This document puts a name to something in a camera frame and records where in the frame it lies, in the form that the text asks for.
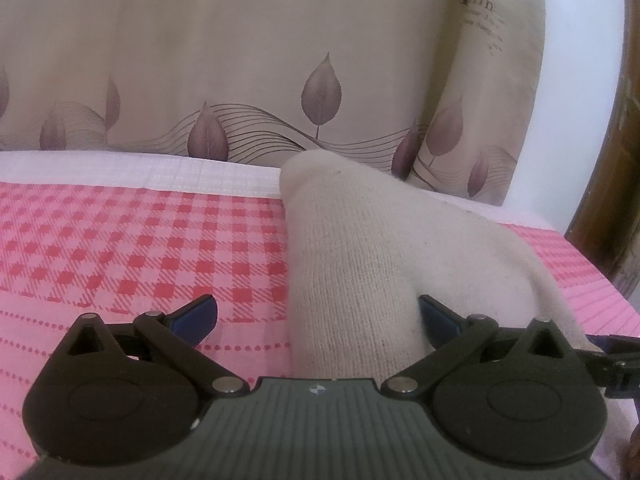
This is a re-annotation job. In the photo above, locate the cream knitted small garment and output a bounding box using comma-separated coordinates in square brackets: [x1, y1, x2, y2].
[280, 151, 589, 380]

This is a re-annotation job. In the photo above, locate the pink checked bed sheet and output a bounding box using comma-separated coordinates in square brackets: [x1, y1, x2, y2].
[0, 148, 640, 480]

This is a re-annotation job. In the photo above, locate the beige leaf print curtain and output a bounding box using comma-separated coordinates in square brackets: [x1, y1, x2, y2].
[1, 0, 546, 205]

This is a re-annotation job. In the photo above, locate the brown wooden door frame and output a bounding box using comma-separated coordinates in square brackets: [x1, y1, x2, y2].
[566, 0, 639, 300]

